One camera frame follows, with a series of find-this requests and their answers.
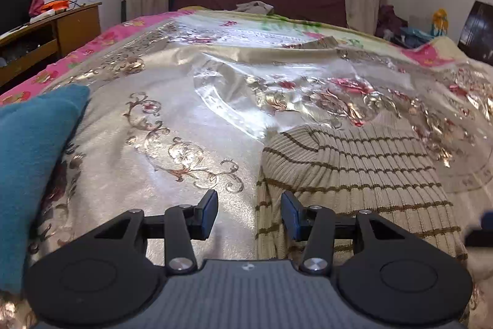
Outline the purple clothes pile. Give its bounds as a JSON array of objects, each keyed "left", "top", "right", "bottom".
[{"left": 375, "top": 4, "right": 409, "bottom": 40}]

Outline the light blue cloth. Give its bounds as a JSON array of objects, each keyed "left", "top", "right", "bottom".
[{"left": 398, "top": 26, "right": 434, "bottom": 48}]

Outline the teal folded cloth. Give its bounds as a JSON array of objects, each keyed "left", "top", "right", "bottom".
[{"left": 0, "top": 84, "right": 91, "bottom": 295}]

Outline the beige striped ribbed sweater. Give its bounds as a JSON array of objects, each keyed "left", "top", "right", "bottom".
[{"left": 254, "top": 117, "right": 468, "bottom": 260}]

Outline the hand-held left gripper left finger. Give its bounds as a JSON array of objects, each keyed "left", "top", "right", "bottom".
[{"left": 83, "top": 189, "right": 219, "bottom": 273}]

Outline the white crumpled cloth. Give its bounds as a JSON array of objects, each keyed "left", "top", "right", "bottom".
[{"left": 236, "top": 1, "right": 275, "bottom": 14}]

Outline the orange item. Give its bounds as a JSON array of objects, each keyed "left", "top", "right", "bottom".
[{"left": 40, "top": 0, "right": 70, "bottom": 11}]

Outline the wooden desk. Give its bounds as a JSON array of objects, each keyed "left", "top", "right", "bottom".
[{"left": 0, "top": 1, "right": 103, "bottom": 87}]

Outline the shiny floral satin bedspread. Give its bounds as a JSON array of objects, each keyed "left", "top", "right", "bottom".
[{"left": 0, "top": 11, "right": 493, "bottom": 329}]

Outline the yellow toy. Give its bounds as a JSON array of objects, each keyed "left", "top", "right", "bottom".
[{"left": 431, "top": 8, "right": 449, "bottom": 37}]

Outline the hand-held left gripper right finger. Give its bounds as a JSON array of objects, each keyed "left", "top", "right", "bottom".
[{"left": 280, "top": 191, "right": 413, "bottom": 273}]

